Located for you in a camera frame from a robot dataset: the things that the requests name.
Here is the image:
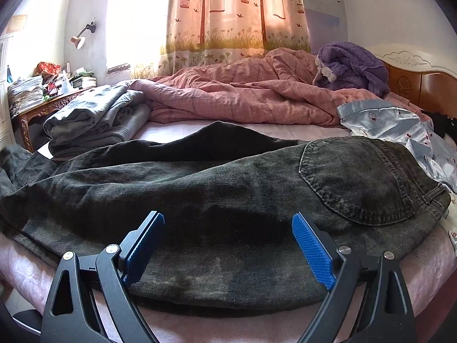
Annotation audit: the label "pink wall lamp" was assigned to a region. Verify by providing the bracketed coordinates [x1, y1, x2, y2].
[71, 22, 97, 50]

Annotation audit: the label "pink quilt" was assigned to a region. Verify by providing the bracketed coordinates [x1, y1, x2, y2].
[129, 48, 422, 127]

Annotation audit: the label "wooden headboard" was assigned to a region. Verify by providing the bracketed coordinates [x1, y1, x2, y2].
[367, 43, 457, 119]

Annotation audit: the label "tree print curtain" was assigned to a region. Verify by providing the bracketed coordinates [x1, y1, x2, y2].
[131, 0, 310, 78]

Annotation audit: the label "red box on desk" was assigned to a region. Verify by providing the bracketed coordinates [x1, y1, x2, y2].
[33, 62, 61, 76]

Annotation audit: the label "black garment near headboard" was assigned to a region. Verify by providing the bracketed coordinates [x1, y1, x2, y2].
[424, 111, 457, 142]

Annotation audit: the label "carved wooden desk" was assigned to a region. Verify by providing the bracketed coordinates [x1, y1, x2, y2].
[12, 87, 92, 153]

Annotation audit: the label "purple fleece garment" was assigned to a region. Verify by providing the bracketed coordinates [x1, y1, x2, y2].
[313, 41, 390, 97]

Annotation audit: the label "light blue satin pajamas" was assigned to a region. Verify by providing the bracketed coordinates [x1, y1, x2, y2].
[337, 99, 456, 192]

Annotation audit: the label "folded grey clothes stack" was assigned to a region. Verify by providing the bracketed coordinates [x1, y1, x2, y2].
[43, 81, 150, 159]

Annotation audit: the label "dark grey jeans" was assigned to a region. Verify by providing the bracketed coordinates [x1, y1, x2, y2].
[0, 120, 452, 310]

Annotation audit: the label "stack of papers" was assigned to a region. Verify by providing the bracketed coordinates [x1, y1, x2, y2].
[8, 75, 44, 119]

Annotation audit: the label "stack of books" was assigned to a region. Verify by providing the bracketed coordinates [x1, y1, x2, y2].
[70, 71, 97, 89]

